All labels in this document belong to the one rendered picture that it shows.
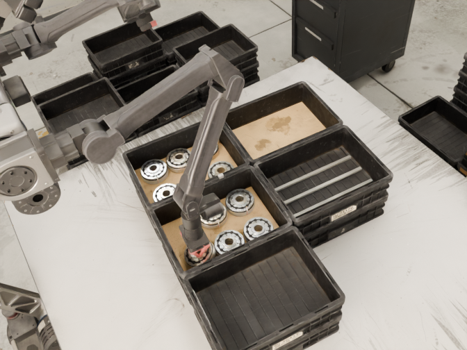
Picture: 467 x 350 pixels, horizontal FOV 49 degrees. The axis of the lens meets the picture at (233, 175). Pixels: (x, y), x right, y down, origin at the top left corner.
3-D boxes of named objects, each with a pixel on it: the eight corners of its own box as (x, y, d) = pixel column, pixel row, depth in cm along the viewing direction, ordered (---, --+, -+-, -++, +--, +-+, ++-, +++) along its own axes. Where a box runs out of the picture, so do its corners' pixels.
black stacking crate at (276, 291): (228, 378, 147) (224, 364, 138) (187, 296, 165) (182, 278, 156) (344, 316, 156) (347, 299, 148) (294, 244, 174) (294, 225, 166)
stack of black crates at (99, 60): (119, 124, 318) (99, 66, 284) (101, 98, 335) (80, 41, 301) (176, 98, 329) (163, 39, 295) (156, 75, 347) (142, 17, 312)
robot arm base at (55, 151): (44, 162, 128) (26, 128, 119) (74, 149, 130) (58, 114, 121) (55, 185, 123) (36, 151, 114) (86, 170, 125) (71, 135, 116)
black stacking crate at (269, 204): (187, 294, 165) (181, 277, 157) (155, 228, 183) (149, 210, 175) (293, 244, 174) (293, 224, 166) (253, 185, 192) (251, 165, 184)
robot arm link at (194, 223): (177, 208, 153) (185, 221, 149) (197, 198, 155) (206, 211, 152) (179, 222, 158) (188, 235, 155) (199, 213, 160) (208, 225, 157)
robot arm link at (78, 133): (60, 131, 124) (65, 141, 120) (99, 114, 126) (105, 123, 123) (74, 160, 129) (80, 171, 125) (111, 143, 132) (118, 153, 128)
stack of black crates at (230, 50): (206, 134, 306) (197, 75, 272) (183, 107, 323) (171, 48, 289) (262, 107, 317) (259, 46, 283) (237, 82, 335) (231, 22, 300)
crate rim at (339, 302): (224, 367, 140) (223, 364, 138) (182, 281, 158) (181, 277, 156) (347, 302, 149) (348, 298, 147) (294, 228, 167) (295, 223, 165)
